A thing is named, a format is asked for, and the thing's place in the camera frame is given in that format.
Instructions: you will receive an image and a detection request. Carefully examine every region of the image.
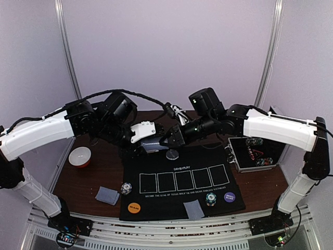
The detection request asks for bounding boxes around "aluminium poker chip case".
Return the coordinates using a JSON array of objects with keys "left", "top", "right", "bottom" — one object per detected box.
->
[{"left": 225, "top": 137, "right": 289, "bottom": 173}]

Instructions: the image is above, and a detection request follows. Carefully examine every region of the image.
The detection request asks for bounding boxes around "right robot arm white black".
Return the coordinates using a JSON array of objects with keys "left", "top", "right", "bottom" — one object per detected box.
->
[{"left": 160, "top": 87, "right": 330, "bottom": 235}]

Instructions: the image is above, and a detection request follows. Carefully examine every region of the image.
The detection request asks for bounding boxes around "grey playing card deck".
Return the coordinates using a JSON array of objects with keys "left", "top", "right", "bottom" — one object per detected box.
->
[{"left": 140, "top": 137, "right": 169, "bottom": 153}]

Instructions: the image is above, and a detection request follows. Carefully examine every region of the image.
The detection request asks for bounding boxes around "poker chip row upper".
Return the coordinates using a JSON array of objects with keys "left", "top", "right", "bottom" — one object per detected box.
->
[{"left": 246, "top": 137, "right": 263, "bottom": 146}]

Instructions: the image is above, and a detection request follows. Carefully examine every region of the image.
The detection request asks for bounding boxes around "clear round dealer button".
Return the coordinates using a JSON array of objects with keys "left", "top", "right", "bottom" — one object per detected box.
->
[{"left": 165, "top": 149, "right": 179, "bottom": 160}]

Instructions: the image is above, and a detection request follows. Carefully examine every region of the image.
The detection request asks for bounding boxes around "white red bowl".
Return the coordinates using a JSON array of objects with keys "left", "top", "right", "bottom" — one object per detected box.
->
[{"left": 68, "top": 147, "right": 92, "bottom": 168}]

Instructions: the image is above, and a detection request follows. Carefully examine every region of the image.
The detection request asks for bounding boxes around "poker chip row lower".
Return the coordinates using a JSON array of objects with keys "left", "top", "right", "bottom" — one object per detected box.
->
[{"left": 255, "top": 157, "right": 274, "bottom": 167}]

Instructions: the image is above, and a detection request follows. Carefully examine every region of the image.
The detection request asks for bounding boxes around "black poker cloth mat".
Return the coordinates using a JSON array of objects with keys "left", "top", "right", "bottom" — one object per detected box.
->
[{"left": 120, "top": 144, "right": 246, "bottom": 221}]

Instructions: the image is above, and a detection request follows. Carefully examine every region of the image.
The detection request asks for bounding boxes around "blue small blind button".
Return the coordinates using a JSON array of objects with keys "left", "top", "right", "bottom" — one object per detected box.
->
[{"left": 224, "top": 192, "right": 236, "bottom": 203}]

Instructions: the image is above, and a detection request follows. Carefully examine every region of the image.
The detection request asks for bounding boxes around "orange big blind button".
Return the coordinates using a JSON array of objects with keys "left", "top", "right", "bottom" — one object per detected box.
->
[{"left": 127, "top": 203, "right": 141, "bottom": 214}]

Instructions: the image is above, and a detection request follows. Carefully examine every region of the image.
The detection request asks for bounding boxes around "left aluminium frame post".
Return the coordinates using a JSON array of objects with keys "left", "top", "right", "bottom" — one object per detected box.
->
[{"left": 54, "top": 0, "right": 82, "bottom": 99}]

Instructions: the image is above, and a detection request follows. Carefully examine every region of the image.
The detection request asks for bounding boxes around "aluminium frame post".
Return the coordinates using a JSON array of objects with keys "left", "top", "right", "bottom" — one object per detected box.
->
[
  {"left": 54, "top": 0, "right": 82, "bottom": 99},
  {"left": 254, "top": 0, "right": 284, "bottom": 108}
]

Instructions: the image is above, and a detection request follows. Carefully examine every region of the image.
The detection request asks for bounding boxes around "right aluminium frame post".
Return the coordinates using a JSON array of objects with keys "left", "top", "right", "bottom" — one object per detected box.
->
[{"left": 254, "top": 0, "right": 284, "bottom": 108}]

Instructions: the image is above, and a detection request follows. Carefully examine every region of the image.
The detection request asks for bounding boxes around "poker chip row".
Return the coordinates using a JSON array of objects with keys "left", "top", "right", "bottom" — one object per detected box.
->
[
  {"left": 255, "top": 157, "right": 274, "bottom": 167},
  {"left": 246, "top": 137, "right": 263, "bottom": 146}
]

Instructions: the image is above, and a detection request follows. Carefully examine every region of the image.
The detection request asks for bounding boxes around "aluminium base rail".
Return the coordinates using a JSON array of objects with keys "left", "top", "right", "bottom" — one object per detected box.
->
[{"left": 19, "top": 203, "right": 323, "bottom": 249}]

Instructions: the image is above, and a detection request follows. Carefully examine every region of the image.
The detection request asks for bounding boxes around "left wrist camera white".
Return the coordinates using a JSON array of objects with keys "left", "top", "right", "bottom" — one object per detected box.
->
[{"left": 131, "top": 121, "right": 156, "bottom": 144}]

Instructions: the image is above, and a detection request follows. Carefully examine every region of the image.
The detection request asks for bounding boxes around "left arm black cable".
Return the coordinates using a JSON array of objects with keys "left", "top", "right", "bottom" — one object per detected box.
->
[{"left": 5, "top": 88, "right": 170, "bottom": 136}]

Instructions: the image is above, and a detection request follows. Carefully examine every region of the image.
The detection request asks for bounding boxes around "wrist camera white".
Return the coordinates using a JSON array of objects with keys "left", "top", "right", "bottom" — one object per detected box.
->
[
  {"left": 131, "top": 121, "right": 156, "bottom": 144},
  {"left": 163, "top": 102, "right": 193, "bottom": 126}
]

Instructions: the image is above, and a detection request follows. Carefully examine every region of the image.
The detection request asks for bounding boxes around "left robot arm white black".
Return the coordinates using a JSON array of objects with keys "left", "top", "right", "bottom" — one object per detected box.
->
[{"left": 1, "top": 90, "right": 137, "bottom": 232}]

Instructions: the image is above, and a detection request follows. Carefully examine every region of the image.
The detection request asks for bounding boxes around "blue white chip stack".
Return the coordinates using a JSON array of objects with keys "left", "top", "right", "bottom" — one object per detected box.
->
[{"left": 120, "top": 183, "right": 132, "bottom": 195}]

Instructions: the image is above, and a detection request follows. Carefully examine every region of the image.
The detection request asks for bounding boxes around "mixed colour chip stack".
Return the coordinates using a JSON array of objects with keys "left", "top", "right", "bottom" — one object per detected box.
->
[{"left": 206, "top": 193, "right": 217, "bottom": 207}]

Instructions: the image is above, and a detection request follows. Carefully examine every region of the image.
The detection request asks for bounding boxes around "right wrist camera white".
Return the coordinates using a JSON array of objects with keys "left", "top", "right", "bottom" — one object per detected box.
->
[{"left": 163, "top": 102, "right": 193, "bottom": 126}]

